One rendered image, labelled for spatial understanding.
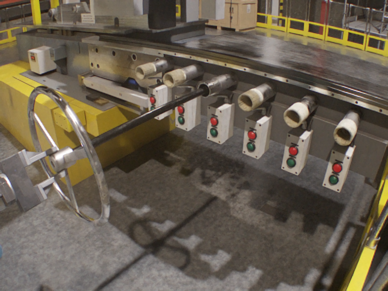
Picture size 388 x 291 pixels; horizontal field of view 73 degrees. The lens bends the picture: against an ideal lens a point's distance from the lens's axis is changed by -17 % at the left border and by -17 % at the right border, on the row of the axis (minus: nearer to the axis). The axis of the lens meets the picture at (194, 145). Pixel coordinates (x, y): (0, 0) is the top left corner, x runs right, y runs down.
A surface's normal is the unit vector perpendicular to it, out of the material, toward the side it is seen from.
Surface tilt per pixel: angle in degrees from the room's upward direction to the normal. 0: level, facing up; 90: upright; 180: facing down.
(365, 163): 90
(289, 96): 90
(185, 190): 0
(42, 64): 90
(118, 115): 90
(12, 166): 61
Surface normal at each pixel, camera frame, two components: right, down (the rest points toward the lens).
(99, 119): 0.77, 0.33
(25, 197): 0.68, -0.13
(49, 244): 0.00, -0.86
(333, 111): -0.63, 0.40
